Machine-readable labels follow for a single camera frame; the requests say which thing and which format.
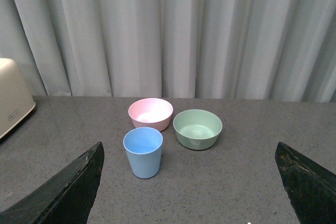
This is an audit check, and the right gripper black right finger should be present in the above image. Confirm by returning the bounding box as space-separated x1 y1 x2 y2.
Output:
275 142 335 223

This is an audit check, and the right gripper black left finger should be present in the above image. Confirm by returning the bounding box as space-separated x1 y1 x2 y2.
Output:
1 142 104 223

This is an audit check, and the blue plastic cup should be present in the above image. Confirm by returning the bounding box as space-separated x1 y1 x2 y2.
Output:
123 127 163 179

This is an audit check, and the cream white toaster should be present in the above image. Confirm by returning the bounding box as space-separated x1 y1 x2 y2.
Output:
0 58 36 137

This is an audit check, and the pink plastic bowl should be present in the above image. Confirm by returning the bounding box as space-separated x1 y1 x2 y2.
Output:
128 98 173 132

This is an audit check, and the green plastic bowl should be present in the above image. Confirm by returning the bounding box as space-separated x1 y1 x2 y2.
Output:
173 109 223 151

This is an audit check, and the grey-white curtain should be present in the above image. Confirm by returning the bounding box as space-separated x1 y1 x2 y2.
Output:
1 0 335 102

